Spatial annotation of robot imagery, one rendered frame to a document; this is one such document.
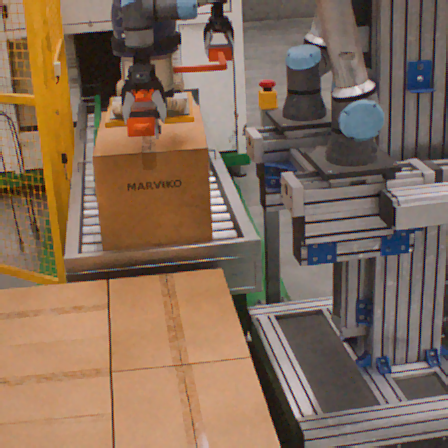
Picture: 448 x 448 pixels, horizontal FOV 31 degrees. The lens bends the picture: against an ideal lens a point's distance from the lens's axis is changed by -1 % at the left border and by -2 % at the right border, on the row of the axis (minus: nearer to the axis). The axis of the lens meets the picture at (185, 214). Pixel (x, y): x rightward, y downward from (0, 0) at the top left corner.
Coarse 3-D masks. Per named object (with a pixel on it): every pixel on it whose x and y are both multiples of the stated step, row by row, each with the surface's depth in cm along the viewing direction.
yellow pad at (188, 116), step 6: (174, 90) 285; (186, 96) 286; (186, 102) 278; (186, 108) 271; (192, 108) 273; (168, 114) 266; (174, 114) 265; (180, 114) 265; (186, 114) 265; (192, 114) 266; (168, 120) 263; (174, 120) 263; (180, 120) 263; (186, 120) 263; (192, 120) 264
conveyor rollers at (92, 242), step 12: (216, 192) 356; (84, 204) 353; (96, 204) 352; (216, 204) 347; (84, 216) 343; (96, 216) 344; (216, 216) 331; (228, 216) 331; (84, 228) 327; (96, 228) 327; (216, 228) 322; (228, 228) 322; (84, 240) 318; (96, 240) 319; (84, 252) 310
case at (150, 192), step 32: (192, 128) 306; (96, 160) 283; (128, 160) 283; (160, 160) 284; (192, 160) 284; (96, 192) 287; (128, 192) 287; (160, 192) 288; (192, 192) 288; (128, 224) 292; (160, 224) 292; (192, 224) 293
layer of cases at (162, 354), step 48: (48, 288) 280; (96, 288) 278; (144, 288) 276; (192, 288) 274; (0, 336) 251; (48, 336) 250; (96, 336) 248; (144, 336) 246; (192, 336) 245; (240, 336) 243; (0, 384) 226; (48, 384) 225; (96, 384) 224; (144, 384) 222; (192, 384) 221; (240, 384) 219; (0, 432) 205; (48, 432) 204; (96, 432) 203; (144, 432) 202; (192, 432) 201; (240, 432) 200
